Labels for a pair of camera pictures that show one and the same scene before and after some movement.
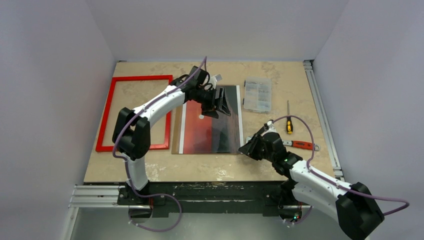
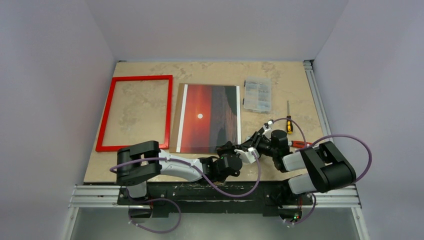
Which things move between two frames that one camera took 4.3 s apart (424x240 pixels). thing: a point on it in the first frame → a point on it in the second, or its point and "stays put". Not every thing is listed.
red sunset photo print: (210, 135) stays put
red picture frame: (99, 147) stays put
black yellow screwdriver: (289, 122) stays put
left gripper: (210, 110) → (228, 147)
